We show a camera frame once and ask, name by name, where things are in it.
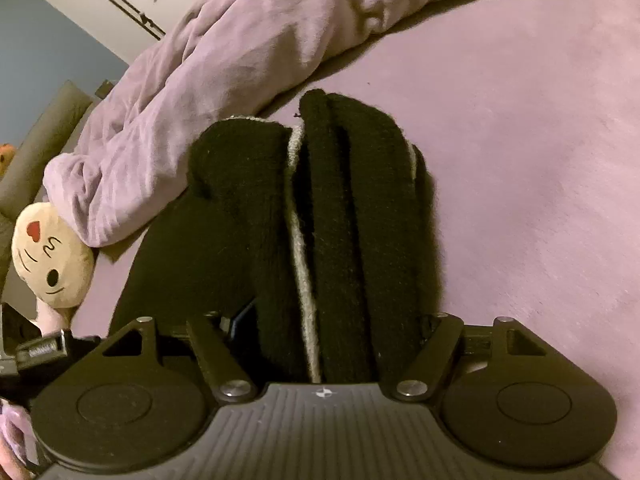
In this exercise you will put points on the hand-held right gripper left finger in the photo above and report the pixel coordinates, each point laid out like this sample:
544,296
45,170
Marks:
243,316

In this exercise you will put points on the black knit garment white trim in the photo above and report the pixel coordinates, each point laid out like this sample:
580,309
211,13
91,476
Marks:
350,210

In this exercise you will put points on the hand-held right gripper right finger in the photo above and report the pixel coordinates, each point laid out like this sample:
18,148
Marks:
440,340

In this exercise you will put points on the peach pink plush toy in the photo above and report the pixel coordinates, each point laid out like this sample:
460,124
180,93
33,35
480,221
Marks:
5,157

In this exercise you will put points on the purple crumpled duvet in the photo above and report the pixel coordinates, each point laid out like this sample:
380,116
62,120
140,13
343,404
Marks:
200,85

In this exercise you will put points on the long cat plush yellow face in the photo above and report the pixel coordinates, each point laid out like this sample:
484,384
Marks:
50,255

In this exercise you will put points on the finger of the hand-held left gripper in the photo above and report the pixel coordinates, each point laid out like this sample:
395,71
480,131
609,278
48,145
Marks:
45,347

